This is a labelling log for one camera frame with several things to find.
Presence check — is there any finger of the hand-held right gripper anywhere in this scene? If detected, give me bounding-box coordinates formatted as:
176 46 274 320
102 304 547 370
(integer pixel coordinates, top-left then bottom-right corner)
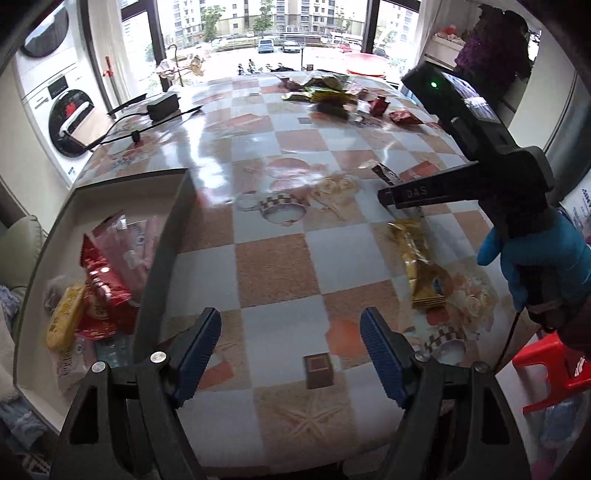
378 164 485 210

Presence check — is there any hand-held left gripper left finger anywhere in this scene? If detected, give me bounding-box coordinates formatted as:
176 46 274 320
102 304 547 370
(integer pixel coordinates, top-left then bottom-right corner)
48 307 222 480

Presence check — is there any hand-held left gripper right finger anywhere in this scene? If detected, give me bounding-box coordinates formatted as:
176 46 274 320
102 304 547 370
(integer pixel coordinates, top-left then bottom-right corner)
360 307 532 480

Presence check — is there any dark brown snack packet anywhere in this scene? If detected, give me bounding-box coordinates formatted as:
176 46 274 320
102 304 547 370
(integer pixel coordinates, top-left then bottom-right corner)
373 161 403 185

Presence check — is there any small brown square packet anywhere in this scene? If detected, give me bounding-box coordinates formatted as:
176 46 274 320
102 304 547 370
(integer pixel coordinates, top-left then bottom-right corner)
302 353 334 389

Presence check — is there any gold snack packet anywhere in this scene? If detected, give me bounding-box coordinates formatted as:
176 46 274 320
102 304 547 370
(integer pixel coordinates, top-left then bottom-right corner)
387 218 454 310

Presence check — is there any heap of red yellow packets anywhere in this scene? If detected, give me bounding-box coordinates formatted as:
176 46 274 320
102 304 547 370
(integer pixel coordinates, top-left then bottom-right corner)
44 210 160 384

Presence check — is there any grey cardboard box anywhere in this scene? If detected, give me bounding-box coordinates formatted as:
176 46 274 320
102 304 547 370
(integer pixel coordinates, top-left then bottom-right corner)
13 167 198 437

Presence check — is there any person's right hand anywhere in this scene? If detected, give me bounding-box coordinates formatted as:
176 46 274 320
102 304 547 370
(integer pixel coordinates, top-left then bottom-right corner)
477 212 591 311

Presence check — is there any checkered tablecloth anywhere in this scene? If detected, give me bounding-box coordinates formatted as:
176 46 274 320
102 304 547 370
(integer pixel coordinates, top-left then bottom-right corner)
69 71 555 478

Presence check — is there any pile of green brown packets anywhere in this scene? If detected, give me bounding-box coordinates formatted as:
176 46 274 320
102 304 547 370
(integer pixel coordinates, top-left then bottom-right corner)
276 71 424 126

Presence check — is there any red round basin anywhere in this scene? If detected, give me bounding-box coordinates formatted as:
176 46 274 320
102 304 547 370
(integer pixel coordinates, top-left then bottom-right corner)
344 52 402 77

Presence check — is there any dark purple cloth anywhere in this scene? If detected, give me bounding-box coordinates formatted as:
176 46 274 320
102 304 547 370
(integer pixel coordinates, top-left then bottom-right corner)
455 4 532 84

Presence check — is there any red plastic stool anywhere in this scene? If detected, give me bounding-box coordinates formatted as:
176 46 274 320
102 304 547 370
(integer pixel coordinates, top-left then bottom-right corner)
512 330 591 414

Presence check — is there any blue knitted blanket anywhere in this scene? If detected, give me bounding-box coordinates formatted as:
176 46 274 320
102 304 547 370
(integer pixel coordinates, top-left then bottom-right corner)
0 286 47 462

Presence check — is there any beige sofa cushion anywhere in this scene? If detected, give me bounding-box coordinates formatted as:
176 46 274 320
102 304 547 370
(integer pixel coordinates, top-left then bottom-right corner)
0 215 49 287

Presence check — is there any black power adapter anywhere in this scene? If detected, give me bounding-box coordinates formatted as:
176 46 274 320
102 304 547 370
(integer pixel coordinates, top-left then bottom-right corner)
147 91 181 121

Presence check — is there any cluttered clothes rack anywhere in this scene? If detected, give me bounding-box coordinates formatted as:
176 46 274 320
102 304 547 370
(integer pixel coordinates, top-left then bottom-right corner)
154 44 206 88

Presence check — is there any white washing machine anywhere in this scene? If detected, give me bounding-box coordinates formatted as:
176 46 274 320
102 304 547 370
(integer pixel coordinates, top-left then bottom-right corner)
21 60 116 185

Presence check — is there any white dryer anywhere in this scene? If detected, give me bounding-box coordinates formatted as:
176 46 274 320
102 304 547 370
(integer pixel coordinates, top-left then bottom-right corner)
14 0 86 100

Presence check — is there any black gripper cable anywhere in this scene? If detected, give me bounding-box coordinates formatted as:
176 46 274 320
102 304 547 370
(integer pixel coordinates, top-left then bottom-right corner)
496 309 523 370

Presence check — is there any black power cable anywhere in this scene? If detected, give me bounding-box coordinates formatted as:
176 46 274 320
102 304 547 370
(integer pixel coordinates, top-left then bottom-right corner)
60 105 204 151

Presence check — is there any wooden chair with black frame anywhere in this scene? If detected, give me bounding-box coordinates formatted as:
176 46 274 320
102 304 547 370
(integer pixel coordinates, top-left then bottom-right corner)
60 92 148 153

